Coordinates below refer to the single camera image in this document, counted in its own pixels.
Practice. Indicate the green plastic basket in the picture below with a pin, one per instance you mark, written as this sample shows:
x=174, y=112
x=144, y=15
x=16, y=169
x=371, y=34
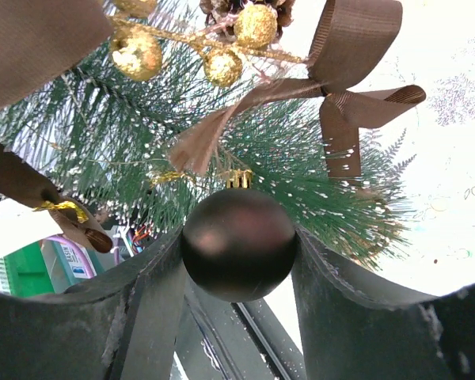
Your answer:
x=27, y=272

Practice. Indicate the gold glitter berry sprig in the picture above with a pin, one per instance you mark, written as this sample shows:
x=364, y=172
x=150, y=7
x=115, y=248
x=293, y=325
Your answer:
x=135, y=48

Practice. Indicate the floral patterned table mat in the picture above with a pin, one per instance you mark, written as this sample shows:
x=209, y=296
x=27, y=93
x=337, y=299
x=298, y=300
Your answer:
x=436, y=50

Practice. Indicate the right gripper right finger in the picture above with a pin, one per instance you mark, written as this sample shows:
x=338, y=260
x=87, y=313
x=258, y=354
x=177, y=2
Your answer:
x=357, y=325

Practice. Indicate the brown ribbon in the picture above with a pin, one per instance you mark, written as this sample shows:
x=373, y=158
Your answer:
x=350, y=40

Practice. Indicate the brown ribbon bow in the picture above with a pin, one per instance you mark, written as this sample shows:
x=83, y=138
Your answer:
x=40, y=41

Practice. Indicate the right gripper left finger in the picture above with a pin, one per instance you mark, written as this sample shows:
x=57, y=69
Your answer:
x=122, y=324

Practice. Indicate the dark brown bauble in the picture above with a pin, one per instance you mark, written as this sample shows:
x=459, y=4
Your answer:
x=238, y=244

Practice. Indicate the small green christmas tree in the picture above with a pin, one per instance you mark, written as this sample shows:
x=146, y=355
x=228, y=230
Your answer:
x=105, y=140

